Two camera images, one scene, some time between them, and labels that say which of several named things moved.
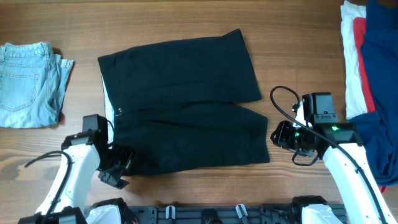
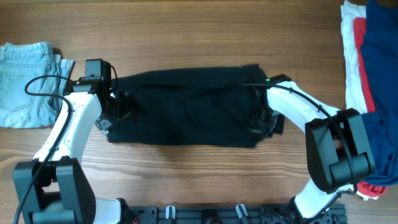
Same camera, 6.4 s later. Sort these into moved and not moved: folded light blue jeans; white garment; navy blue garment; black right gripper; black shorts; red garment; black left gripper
Moved: black left gripper; black shorts; black right gripper
Not moved: folded light blue jeans; red garment; white garment; navy blue garment
